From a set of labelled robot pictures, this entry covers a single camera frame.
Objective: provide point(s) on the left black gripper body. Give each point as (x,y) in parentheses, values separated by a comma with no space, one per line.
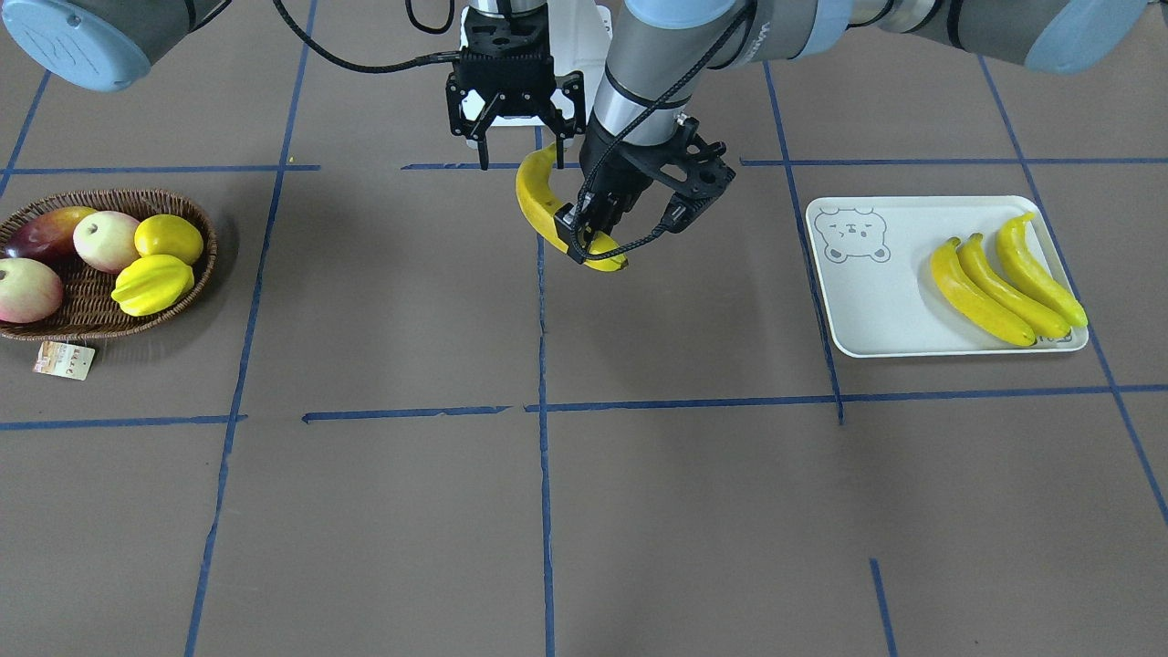
(622,168)

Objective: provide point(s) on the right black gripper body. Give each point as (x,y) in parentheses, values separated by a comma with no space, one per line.
(463,102)

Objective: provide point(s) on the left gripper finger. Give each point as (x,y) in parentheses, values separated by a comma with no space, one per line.
(607,209)
(567,232)

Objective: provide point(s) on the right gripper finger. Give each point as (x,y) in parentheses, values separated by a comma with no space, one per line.
(483,123)
(552,116)

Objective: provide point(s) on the glossy yellow toy banana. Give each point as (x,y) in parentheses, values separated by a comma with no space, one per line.
(540,206)

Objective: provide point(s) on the long yellow toy banana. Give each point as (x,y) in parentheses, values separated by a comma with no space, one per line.
(959,290)

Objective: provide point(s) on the light yellow-green toy banana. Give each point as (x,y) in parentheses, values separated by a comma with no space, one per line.
(1027,274)

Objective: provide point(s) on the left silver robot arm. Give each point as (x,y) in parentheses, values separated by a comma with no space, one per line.
(638,135)

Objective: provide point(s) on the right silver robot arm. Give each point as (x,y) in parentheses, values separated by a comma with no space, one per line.
(107,46)

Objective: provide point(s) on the brown woven wicker basket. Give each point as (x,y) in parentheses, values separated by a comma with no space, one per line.
(88,312)

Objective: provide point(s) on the paper tag on basket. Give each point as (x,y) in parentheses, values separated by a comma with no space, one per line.
(64,360)

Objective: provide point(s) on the white rectangular bear tray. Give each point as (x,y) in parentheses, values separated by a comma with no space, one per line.
(872,259)

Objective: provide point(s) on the orange yellow toy mango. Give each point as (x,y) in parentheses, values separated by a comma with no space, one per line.
(171,235)

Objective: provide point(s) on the small yellow toy banana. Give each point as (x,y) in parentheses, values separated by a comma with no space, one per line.
(152,284)

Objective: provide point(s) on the pale pink toy apple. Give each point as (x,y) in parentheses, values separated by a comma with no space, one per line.
(105,240)

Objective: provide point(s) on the dark red toy fruit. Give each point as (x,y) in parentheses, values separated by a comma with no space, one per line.
(49,238)

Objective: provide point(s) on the pink white toy peach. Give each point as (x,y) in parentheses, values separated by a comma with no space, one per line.
(30,291)

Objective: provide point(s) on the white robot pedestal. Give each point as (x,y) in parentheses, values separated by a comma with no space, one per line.
(580,39)

